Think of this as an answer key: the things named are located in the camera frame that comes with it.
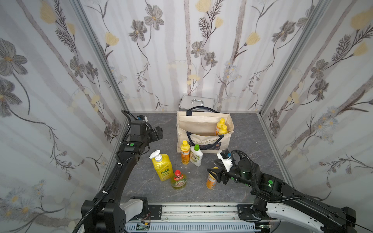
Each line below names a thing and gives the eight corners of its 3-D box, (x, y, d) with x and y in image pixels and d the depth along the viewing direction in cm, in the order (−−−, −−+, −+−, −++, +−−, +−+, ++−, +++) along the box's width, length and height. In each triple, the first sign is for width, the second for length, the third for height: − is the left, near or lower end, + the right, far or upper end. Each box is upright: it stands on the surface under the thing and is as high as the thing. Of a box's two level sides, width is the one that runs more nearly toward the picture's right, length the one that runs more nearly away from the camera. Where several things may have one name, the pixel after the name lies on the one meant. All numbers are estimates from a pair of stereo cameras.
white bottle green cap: (190, 166, 93) (190, 152, 78) (190, 159, 96) (190, 144, 81) (200, 166, 93) (203, 152, 78) (200, 159, 96) (202, 144, 81)
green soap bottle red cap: (173, 188, 84) (169, 176, 70) (179, 180, 87) (177, 168, 73) (179, 193, 82) (177, 183, 68) (185, 186, 85) (184, 174, 71)
